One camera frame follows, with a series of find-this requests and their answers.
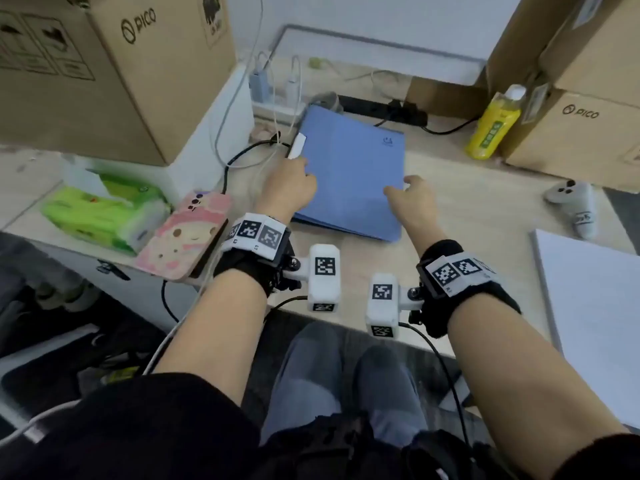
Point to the person's right forearm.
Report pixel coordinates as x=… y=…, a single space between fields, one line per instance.
x=520 y=374

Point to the blue charger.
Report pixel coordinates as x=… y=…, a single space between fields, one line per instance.
x=259 y=84

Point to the white game controller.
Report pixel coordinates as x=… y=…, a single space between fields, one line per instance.
x=575 y=204

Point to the person's black shirt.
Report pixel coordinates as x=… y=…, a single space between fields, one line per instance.
x=125 y=434

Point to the person's leg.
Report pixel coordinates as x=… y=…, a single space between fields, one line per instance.
x=387 y=389
x=305 y=374

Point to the person's left leg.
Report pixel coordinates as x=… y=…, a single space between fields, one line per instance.
x=305 y=374

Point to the pink cartoon phone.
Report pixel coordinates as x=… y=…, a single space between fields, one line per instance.
x=180 y=234

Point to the black chest harness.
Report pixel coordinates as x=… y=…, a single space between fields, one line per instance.
x=350 y=454

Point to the green tissue pack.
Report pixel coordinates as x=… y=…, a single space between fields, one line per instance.
x=100 y=214

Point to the stack of white papers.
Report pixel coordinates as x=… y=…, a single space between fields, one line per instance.
x=590 y=319

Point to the black plug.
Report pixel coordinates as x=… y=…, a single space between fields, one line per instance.
x=400 y=110

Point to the white back panel gray trim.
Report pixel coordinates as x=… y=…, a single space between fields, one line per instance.
x=380 y=59

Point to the person's right hand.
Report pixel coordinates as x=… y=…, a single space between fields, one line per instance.
x=417 y=207

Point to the black power strip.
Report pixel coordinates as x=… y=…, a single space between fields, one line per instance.
x=365 y=105

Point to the low brown cardboard box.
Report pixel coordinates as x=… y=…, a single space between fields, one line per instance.
x=445 y=99

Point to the cardboard box black logo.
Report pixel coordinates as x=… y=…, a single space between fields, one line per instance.
x=600 y=54
x=575 y=144

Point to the yellow drink bottle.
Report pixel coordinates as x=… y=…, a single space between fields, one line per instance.
x=492 y=127

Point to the white charger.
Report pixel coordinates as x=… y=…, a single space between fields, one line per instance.
x=293 y=92

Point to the large printed cardboard box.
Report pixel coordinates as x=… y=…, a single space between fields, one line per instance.
x=525 y=34

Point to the person's left hand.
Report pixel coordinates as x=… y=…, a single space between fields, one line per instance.
x=287 y=189

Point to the white power strip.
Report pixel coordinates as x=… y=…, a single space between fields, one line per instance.
x=275 y=113

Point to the person's left forearm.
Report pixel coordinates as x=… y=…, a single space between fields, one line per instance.
x=215 y=329

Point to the black power bank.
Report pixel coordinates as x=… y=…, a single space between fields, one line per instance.
x=202 y=269

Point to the person's right leg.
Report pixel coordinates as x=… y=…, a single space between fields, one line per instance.
x=387 y=389

